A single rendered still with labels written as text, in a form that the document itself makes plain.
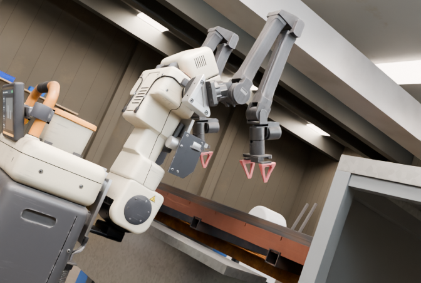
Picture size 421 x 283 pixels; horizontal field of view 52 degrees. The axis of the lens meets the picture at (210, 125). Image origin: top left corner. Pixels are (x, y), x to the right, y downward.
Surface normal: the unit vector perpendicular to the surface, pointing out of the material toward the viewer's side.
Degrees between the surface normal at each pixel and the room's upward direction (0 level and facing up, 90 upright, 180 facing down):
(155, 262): 90
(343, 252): 90
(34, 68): 90
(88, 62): 90
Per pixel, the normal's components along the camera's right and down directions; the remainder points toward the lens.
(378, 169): -0.69, -0.41
